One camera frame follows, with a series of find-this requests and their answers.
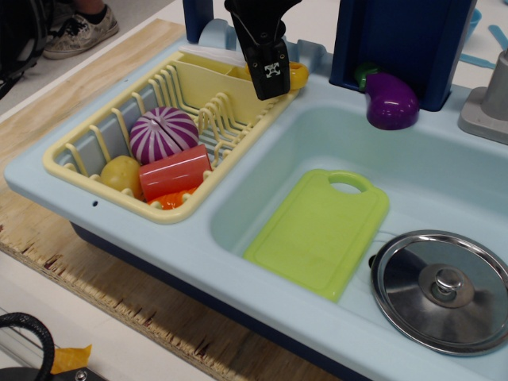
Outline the yellow toy potato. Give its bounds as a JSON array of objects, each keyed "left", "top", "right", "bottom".
[{"left": 100, "top": 156, "right": 142, "bottom": 197}]

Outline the purple striped toy onion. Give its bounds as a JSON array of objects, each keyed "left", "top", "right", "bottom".
[{"left": 129, "top": 106, "right": 199, "bottom": 164}]

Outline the black braided cable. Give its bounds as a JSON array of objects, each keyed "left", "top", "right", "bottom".
[{"left": 0, "top": 312, "right": 56, "bottom": 376}]

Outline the grey canvas shoe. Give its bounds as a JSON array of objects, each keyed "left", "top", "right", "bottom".
[{"left": 43, "top": 0, "right": 119, "bottom": 60}]

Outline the toy knife yellow handle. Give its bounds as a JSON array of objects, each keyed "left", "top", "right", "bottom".
[{"left": 178, "top": 45, "right": 310, "bottom": 93}]

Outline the dark blue sink backsplash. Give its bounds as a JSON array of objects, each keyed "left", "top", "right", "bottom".
[{"left": 182, "top": 0, "right": 478, "bottom": 112}]

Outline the light blue toy sink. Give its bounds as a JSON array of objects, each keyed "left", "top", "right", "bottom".
[{"left": 3, "top": 18, "right": 508, "bottom": 381}]

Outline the black metal bracket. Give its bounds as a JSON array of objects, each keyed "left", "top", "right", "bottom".
[{"left": 1, "top": 368, "right": 105, "bottom": 381}]

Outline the black backpack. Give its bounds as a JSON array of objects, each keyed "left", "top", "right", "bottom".
[{"left": 1, "top": 1, "right": 55, "bottom": 97}]

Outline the yellow tape piece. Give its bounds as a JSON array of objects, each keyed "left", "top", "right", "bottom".
[{"left": 50, "top": 344, "right": 93, "bottom": 375}]

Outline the red toy cup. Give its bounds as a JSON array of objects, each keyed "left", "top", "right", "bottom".
[{"left": 139, "top": 144, "right": 212, "bottom": 201}]

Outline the wooden board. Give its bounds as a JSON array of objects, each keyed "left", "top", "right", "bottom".
[{"left": 0, "top": 17, "right": 342, "bottom": 381}]

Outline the green cutting board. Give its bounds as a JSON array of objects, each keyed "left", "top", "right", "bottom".
[{"left": 244, "top": 169, "right": 390, "bottom": 302}]

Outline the steel pot lid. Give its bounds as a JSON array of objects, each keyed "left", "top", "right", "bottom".
[{"left": 370, "top": 230, "right": 507, "bottom": 356}]

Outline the purple toy eggplant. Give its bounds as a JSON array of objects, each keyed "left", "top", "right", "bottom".
[{"left": 354, "top": 63, "right": 420, "bottom": 131}]

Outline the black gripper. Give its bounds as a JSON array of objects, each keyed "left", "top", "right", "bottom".
[{"left": 224, "top": 0, "right": 301, "bottom": 100}]

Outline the orange toy carrot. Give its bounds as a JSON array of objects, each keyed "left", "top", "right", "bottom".
[{"left": 147, "top": 187, "right": 197, "bottom": 210}]

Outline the blue plastic cup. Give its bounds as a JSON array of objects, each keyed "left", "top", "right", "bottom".
[{"left": 465, "top": 9, "right": 482, "bottom": 42}]

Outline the grey toy faucet base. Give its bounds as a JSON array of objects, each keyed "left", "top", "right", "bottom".
[{"left": 458, "top": 50, "right": 507, "bottom": 144}]

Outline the blue plastic spatula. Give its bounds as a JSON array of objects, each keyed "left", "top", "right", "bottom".
[{"left": 460, "top": 25, "right": 507, "bottom": 69}]

